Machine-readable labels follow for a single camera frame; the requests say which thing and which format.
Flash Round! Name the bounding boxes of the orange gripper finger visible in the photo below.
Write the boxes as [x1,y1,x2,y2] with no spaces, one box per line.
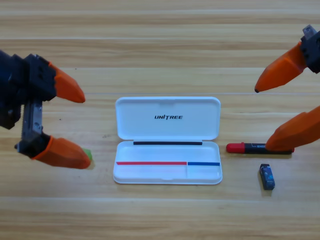
[32,136,92,170]
[265,105,320,153]

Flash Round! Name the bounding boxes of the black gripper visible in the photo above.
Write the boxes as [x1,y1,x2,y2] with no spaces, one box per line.
[254,24,320,94]
[0,49,86,159]

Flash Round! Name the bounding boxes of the black and blue eraser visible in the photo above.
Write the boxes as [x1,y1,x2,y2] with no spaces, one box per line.
[258,163,276,191]

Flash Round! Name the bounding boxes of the red and black marker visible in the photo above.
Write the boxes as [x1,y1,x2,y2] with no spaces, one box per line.
[226,141,295,155]

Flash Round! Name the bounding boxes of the white Unitree pencil case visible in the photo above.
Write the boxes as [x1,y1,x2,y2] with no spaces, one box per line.
[112,96,223,185]

